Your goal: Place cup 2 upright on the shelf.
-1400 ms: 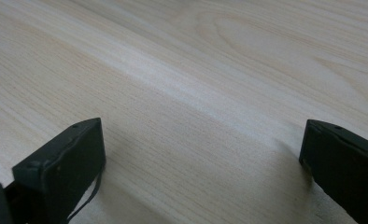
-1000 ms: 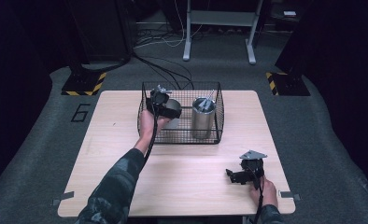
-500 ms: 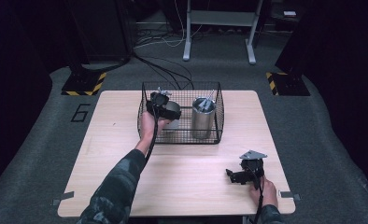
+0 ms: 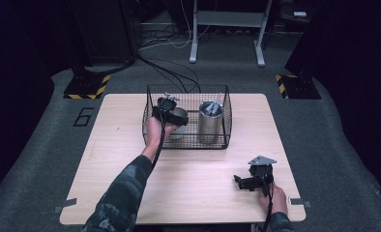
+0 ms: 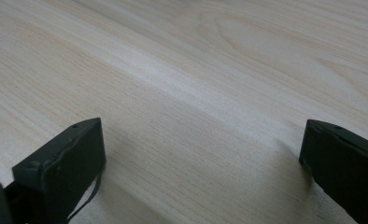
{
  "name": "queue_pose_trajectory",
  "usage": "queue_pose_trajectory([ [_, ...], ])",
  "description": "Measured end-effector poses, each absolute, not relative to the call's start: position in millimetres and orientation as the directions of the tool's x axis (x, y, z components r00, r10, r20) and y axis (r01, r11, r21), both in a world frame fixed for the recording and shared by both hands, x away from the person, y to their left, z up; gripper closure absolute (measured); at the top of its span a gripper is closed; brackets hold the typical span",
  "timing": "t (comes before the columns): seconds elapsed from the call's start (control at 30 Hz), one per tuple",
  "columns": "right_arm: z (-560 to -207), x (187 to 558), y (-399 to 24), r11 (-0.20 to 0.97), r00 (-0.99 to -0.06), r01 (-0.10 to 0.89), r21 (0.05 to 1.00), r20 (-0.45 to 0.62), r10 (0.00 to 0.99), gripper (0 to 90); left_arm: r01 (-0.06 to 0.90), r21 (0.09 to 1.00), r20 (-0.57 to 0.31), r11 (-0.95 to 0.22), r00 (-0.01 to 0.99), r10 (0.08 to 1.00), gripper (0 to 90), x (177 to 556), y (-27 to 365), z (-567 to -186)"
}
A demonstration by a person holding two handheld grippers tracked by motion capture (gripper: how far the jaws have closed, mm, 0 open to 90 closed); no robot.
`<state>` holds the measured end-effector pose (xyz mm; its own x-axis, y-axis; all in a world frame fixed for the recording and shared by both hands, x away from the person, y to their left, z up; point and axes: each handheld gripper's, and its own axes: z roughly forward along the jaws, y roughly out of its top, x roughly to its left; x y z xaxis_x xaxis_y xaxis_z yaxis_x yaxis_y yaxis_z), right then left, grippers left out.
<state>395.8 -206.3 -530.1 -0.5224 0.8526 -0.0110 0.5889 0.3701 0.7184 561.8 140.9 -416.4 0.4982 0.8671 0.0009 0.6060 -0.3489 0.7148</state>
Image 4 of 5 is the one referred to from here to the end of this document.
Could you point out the steel cup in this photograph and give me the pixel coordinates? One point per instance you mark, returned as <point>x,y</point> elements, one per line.
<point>210,127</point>

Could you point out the grey tape strip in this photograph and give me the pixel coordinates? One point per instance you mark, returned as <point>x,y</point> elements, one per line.
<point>66,204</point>
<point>299,202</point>

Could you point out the white metal stand frame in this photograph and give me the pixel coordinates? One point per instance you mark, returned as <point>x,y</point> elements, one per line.
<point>227,19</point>

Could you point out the silver metal utensil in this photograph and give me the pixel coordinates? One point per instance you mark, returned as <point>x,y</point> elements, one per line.
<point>215,105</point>

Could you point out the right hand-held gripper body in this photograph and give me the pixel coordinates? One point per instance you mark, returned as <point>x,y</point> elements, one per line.
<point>262,172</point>

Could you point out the dark cabinet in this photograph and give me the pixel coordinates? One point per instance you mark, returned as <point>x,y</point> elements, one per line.
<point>104,32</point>

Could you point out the person's right hand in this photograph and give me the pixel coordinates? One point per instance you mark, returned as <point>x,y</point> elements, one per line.
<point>277,199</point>

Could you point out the black yellow striped stand base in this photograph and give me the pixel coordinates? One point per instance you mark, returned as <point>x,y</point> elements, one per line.
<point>87,87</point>
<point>296,87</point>

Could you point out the person's left hand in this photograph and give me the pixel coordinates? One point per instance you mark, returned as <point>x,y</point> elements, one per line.
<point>155,133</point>

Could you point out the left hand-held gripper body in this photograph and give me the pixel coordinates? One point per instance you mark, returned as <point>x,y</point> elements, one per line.
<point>166,106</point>

